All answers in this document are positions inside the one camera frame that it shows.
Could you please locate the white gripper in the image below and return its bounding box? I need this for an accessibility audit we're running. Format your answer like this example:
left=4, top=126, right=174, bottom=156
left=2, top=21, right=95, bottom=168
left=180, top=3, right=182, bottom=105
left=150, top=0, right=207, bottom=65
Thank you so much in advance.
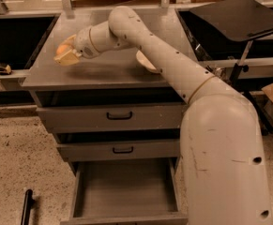
left=54, top=26, right=100, bottom=66

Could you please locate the orange fruit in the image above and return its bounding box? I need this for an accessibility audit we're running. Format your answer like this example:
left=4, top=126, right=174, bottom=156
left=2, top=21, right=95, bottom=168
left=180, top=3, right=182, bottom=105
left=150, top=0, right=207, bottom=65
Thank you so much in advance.
left=56, top=45, right=68, bottom=55

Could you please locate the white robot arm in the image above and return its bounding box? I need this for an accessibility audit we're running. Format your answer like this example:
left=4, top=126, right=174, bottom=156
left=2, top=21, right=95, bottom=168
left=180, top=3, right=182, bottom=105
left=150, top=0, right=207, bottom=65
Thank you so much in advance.
left=54, top=6, right=273, bottom=225

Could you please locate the grey drawer cabinet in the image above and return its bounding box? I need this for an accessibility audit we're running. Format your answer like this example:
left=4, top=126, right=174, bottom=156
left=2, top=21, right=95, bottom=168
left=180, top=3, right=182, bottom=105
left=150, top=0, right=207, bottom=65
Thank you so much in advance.
left=22, top=7, right=207, bottom=225

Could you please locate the grey top drawer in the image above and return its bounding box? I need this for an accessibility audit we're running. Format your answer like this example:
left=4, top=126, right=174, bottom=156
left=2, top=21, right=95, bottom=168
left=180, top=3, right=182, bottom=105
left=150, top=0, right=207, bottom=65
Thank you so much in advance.
left=38, top=103, right=184, bottom=133

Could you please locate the grey middle drawer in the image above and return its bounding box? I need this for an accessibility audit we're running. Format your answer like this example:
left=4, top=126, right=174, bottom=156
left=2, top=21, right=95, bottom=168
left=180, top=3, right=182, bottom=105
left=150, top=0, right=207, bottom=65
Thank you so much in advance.
left=57, top=139, right=180, bottom=162

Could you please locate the grey open bottom drawer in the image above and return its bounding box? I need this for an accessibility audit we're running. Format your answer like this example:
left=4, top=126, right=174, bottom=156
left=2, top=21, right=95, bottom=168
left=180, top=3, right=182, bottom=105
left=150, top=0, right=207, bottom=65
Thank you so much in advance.
left=60, top=157, right=188, bottom=225

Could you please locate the white paper bowl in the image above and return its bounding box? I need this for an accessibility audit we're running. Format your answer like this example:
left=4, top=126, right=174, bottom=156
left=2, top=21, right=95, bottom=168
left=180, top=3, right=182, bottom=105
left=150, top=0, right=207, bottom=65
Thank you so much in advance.
left=136, top=51, right=159, bottom=74

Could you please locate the clear plastic holder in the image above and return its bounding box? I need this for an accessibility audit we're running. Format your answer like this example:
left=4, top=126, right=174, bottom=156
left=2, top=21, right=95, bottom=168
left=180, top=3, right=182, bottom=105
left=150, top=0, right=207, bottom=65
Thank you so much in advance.
left=205, top=66, right=230, bottom=83

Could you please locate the black pole on floor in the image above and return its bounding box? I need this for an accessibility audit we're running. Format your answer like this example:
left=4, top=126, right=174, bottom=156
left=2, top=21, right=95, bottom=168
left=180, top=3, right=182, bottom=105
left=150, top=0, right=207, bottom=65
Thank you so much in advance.
left=21, top=189, right=34, bottom=225

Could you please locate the black tray stand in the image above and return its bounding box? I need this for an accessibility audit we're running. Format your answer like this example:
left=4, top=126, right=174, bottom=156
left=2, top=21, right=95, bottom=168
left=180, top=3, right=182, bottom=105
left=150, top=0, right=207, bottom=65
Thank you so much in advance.
left=189, top=0, right=273, bottom=135

